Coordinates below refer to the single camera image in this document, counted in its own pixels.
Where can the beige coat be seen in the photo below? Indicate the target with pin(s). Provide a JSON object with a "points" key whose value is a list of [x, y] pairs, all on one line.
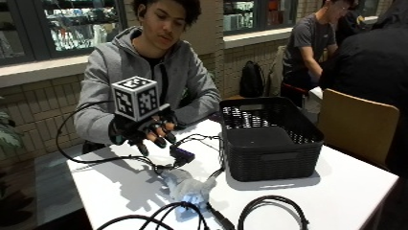
{"points": [[276, 72]]}

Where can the wooden chair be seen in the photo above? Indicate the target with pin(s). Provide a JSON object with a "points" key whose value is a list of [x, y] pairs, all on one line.
{"points": [[357, 126]]}

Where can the black backpack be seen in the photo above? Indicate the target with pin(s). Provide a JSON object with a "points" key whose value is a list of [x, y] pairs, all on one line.
{"points": [[252, 80]]}

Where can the purple and black small device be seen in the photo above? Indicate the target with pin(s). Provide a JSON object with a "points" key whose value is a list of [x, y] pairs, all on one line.
{"points": [[183, 154]]}

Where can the white marker cube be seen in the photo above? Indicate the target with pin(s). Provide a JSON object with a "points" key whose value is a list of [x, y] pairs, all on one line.
{"points": [[136, 97]]}

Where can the the person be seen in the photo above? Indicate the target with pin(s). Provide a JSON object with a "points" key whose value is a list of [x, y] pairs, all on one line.
{"points": [[128, 60]]}

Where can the white crumpled cloth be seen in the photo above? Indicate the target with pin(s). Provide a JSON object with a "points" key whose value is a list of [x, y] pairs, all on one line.
{"points": [[189, 188]]}

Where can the black plastic woven basket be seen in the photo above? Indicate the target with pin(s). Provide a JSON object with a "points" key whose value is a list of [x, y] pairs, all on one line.
{"points": [[272, 143]]}

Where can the dark framed window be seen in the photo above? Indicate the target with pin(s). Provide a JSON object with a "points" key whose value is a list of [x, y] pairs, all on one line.
{"points": [[64, 28], [256, 14]]}

